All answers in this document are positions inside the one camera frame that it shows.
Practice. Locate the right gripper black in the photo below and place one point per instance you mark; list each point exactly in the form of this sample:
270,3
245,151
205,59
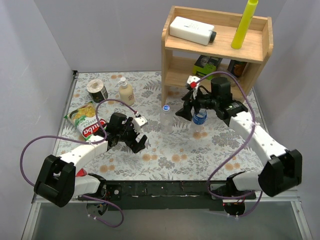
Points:
194,102

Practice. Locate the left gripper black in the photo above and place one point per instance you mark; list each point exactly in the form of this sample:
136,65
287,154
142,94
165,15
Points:
132,137

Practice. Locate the blue label water bottle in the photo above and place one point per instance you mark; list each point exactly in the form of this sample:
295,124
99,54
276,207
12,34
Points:
198,120

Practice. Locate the blue bottle cap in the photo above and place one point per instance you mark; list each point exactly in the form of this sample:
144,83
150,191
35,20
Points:
166,108

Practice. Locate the clear plastic bottle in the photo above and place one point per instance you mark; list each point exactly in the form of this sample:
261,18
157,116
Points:
166,121

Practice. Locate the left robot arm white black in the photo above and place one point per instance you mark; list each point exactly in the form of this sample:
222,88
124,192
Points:
58,181

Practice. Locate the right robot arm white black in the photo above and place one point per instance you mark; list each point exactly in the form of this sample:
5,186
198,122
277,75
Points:
282,168

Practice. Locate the beige pump soap bottle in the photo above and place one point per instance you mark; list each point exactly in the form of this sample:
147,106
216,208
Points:
126,91

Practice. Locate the floral patterned table mat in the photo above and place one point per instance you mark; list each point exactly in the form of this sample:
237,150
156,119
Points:
181,155

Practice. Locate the green black small box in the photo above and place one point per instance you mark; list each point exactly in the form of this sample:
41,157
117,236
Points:
205,65

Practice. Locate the wooden two-tier shelf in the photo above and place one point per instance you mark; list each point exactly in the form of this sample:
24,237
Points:
256,49

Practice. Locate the green Chuba cassava chips bag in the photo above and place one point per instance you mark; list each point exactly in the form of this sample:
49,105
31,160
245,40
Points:
84,120

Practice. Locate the red white small carton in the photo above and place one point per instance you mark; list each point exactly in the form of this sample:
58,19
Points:
81,173

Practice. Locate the black orange small box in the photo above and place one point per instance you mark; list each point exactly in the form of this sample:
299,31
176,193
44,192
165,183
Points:
236,67

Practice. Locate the white rectangular plastic jug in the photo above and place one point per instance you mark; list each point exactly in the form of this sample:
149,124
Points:
192,30

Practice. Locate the yellow plastic tube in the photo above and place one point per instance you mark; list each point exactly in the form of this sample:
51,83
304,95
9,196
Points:
244,24

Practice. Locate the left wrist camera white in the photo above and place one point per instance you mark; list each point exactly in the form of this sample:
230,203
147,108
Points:
138,123

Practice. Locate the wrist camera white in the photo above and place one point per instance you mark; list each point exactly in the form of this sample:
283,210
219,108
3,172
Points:
193,83
138,123

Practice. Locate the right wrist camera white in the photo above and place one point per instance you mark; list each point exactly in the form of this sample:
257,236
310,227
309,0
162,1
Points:
193,83

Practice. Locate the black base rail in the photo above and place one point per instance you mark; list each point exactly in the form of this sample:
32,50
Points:
169,194

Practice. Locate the aluminium frame rail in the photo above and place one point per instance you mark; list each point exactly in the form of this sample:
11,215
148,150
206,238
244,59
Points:
291,195

